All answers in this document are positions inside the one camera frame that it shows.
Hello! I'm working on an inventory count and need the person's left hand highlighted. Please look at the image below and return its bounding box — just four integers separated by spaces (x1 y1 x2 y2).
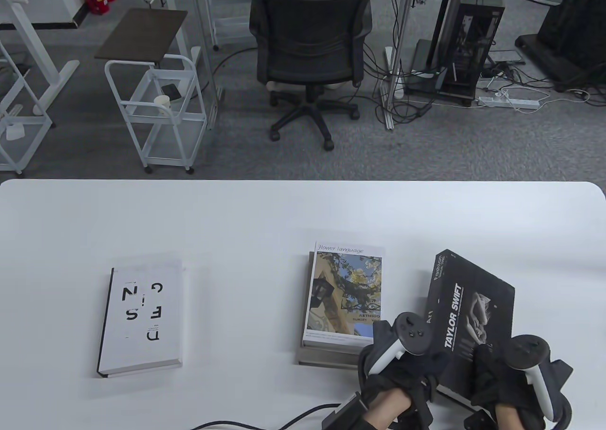
357 319 450 404

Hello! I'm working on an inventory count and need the black camera cable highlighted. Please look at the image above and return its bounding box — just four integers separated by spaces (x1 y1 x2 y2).
189 403 342 430

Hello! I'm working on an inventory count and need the black equipment stand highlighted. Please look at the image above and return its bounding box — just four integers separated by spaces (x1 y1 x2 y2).
515 0 606 93

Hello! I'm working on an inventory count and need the person's right forearm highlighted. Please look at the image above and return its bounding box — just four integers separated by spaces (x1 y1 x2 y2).
492 404 527 430

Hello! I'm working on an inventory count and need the dark brown side table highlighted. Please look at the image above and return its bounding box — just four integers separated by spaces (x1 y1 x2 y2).
95 9 188 66

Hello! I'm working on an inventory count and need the black computer tower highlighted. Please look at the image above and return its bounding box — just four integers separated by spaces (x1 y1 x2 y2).
438 3 505 107

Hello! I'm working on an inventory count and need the white book with black letters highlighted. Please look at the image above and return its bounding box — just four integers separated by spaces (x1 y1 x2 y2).
97 260 184 378

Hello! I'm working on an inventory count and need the white wire cart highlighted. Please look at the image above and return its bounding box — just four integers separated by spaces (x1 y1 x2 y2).
0 42 53 175

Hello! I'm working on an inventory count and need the white power strip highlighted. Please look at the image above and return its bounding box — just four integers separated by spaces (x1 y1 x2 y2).
478 96 541 109

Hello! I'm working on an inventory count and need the person's left forearm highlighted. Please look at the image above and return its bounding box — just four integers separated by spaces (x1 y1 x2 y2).
365 387 412 430

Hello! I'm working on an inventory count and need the grey flat case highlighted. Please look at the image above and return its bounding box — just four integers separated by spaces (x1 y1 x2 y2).
408 38 449 94

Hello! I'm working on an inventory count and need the white book with tree photo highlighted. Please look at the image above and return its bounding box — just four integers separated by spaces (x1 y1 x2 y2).
302 241 386 348

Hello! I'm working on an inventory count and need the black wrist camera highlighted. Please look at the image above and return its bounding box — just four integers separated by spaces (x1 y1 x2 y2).
322 392 371 430
465 411 498 430

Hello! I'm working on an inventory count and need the black white right hand controller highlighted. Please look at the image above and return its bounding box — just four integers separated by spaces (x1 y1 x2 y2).
502 335 573 422

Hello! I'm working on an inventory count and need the grey book with round emblem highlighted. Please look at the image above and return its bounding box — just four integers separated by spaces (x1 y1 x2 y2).
298 252 379 369

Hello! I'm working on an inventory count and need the white rolling cart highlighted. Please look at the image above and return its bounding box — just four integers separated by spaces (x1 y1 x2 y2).
104 54 207 174

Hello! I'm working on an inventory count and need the person's right hand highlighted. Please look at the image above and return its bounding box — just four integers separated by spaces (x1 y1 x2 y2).
468 344 550 421

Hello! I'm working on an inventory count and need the white standing desk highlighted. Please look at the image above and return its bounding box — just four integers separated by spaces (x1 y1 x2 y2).
0 0 80 116

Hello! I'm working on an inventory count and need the black white hand controller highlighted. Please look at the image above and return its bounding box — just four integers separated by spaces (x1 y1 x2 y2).
367 312 432 376
502 335 573 422

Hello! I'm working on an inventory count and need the black book with grey photo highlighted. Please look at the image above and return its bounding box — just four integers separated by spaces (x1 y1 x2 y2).
423 249 516 409

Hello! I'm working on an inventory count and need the white desk with metal legs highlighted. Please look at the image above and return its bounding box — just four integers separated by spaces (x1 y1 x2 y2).
115 0 423 131

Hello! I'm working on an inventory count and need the black white left hand controller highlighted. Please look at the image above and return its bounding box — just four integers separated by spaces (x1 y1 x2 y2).
367 312 432 376

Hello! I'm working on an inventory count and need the white drawer unit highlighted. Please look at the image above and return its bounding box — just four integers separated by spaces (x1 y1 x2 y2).
207 0 258 48

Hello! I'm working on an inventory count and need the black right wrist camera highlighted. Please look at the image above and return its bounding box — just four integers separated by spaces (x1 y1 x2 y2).
465 411 498 430

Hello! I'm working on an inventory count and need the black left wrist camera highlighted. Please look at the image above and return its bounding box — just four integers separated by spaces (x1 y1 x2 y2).
322 392 371 430

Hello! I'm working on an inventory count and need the black office chair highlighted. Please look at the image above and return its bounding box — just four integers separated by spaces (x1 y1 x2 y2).
249 0 374 151

